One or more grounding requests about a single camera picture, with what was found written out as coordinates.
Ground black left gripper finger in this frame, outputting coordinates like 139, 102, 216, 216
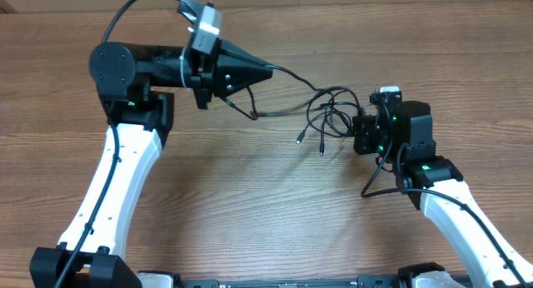
214, 39, 273, 72
212, 69, 273, 98

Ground black thin USB cable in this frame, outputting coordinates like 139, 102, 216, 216
318, 100, 361, 157

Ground black USB cable matte plugs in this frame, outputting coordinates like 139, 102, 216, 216
222, 64, 365, 121

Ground black USB cable metallic plugs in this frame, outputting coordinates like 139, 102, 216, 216
296, 92, 359, 145

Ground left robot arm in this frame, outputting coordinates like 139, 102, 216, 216
29, 40, 273, 287

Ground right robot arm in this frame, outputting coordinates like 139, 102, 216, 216
352, 101, 532, 287

